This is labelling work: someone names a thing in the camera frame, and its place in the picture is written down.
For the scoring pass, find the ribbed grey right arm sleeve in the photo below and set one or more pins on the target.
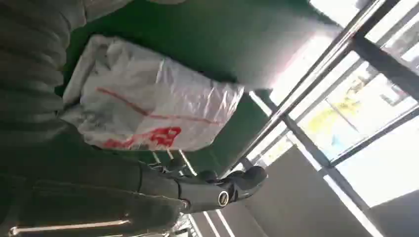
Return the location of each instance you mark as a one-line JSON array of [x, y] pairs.
[[29, 59]]

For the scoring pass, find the dark window frame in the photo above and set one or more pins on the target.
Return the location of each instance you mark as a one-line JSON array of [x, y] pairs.
[[386, 62]]

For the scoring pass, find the green crate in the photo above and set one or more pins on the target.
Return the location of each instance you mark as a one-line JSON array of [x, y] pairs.
[[209, 36]]

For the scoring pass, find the white plastic parcel red print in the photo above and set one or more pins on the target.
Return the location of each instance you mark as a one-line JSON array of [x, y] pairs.
[[147, 98]]

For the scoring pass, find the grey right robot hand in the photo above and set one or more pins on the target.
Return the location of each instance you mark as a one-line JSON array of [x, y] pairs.
[[98, 189]]

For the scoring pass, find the steel frame rail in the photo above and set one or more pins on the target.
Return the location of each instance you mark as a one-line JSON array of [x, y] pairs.
[[311, 77]]

